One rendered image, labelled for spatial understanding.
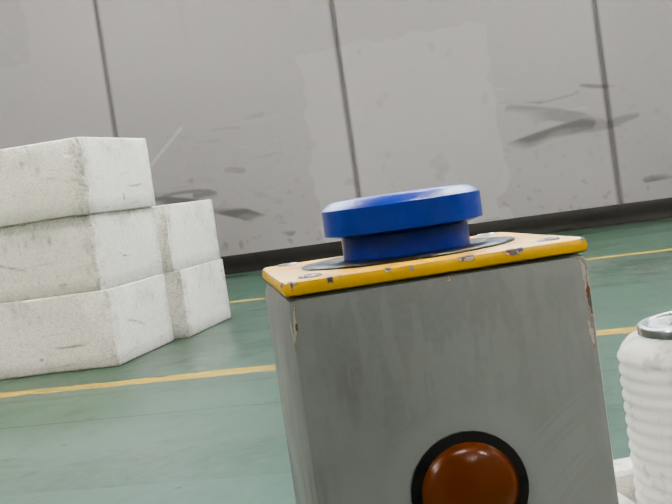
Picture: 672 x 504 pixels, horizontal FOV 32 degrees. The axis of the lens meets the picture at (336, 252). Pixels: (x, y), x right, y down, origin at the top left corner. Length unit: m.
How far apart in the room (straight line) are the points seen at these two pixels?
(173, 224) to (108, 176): 0.37
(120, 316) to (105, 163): 0.37
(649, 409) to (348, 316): 0.27
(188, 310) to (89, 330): 0.45
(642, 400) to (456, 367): 0.26
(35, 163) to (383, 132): 2.96
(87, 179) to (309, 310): 2.51
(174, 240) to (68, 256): 0.46
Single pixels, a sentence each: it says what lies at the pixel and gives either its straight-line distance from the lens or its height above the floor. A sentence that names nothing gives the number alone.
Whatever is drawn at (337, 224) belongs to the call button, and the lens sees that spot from 0.28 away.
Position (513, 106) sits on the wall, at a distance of 5.44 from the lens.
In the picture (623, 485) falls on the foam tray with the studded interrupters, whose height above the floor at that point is 0.17.
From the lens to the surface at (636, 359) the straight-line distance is 0.51.
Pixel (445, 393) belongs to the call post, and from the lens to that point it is 0.26.
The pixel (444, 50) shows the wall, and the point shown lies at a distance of 5.50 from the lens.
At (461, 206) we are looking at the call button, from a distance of 0.28.
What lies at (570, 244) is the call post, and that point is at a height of 0.31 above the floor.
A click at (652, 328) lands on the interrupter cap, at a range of 0.52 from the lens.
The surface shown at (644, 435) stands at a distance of 0.52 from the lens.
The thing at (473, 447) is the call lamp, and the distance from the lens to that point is 0.26.
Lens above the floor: 0.33
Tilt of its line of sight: 3 degrees down
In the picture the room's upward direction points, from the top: 8 degrees counter-clockwise
